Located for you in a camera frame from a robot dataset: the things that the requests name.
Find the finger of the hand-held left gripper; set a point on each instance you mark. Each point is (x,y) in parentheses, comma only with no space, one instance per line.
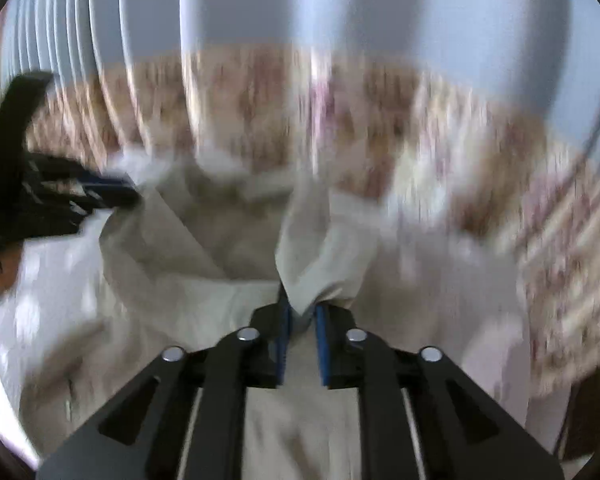
(100,205)
(95,180)

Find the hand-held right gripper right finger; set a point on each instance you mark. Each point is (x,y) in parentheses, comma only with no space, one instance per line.
(324,350)

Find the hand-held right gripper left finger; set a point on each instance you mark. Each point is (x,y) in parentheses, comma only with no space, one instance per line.
(260,360)

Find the beige hooded jacket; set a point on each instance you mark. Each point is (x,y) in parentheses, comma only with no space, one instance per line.
(205,310)

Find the grey printed bed sheet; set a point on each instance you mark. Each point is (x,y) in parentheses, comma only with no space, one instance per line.
(45,280)

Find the blue curtain with floral border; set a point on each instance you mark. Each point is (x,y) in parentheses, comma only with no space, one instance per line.
(330,10)

